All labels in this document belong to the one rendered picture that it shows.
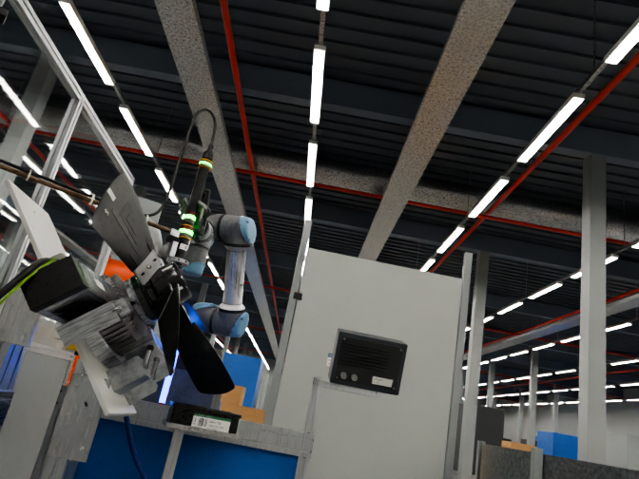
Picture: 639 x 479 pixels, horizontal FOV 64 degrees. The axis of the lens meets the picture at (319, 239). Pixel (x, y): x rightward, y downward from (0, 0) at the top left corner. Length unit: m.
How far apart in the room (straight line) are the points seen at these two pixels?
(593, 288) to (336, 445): 5.58
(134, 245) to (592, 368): 7.11
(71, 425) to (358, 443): 2.23
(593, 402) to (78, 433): 7.09
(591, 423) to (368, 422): 4.86
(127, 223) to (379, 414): 2.39
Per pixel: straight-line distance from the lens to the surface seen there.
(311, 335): 3.43
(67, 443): 1.50
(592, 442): 7.90
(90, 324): 1.29
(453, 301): 3.67
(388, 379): 1.97
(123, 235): 1.43
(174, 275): 1.52
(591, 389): 7.94
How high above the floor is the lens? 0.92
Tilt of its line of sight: 19 degrees up
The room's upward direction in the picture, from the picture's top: 11 degrees clockwise
